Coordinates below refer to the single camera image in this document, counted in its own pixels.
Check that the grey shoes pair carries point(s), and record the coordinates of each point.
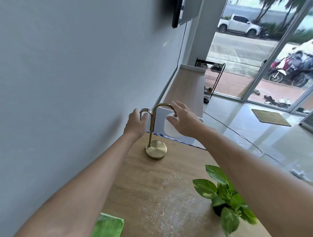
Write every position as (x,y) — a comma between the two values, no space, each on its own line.
(201,65)

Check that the black wall television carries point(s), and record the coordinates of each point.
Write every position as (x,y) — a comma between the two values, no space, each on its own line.
(185,11)

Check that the gold double-hook lamp stand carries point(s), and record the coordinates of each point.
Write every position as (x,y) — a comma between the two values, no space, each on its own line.
(156,149)

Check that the person's left fingers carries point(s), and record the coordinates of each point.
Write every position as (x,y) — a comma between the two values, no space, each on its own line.
(143,117)

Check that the person's right thumb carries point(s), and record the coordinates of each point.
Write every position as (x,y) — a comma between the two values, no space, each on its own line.
(171,118)

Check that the white globe lamp shade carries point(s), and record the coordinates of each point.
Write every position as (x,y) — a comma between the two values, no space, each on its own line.
(170,129)

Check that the black metal shoe rack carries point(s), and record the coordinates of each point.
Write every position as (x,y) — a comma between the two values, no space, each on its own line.
(215,78)

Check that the dark sandals pair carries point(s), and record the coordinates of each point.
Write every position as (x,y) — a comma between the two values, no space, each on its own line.
(215,67)

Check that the person's right hand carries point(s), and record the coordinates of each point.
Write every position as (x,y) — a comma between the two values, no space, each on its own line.
(187,122)

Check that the person's right forearm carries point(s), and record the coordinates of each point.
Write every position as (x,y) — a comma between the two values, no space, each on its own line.
(256,185)

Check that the brown shoes pair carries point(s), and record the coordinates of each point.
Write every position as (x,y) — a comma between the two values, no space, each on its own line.
(208,90)

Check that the white pickup truck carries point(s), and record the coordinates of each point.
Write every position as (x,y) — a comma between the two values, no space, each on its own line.
(238,24)

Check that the brown sandal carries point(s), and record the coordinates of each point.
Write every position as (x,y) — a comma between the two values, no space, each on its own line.
(256,92)

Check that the white floor appliance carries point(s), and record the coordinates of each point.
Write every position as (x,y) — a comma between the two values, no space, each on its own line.
(307,124)

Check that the dark shoes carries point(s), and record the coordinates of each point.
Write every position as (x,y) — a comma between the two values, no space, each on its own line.
(269,99)

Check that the grey window frame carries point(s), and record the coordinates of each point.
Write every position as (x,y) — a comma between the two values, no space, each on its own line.
(273,51)

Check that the white power strip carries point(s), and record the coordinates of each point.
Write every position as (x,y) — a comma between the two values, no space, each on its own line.
(298,174)

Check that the person's left hand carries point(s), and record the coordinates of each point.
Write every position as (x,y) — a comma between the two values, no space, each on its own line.
(134,124)

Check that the green pothos plant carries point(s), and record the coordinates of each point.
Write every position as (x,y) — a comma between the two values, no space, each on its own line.
(226,195)

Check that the white shoes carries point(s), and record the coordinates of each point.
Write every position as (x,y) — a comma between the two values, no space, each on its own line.
(284,100)

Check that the woven door mat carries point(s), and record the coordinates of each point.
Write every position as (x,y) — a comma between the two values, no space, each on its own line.
(271,117)

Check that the green cloth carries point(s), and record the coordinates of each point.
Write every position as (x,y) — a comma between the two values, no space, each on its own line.
(108,225)

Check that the person's left forearm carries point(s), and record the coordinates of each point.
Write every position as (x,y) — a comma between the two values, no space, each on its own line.
(80,188)

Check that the black plant pot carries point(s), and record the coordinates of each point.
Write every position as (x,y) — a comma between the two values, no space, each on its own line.
(217,210)

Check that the long wooden bench cabinet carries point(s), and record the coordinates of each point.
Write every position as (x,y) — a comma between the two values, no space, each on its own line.
(187,88)

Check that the dark scooter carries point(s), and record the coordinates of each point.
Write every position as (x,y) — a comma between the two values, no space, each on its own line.
(303,69)

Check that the red and white scooter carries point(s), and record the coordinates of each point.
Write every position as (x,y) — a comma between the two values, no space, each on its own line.
(281,68)

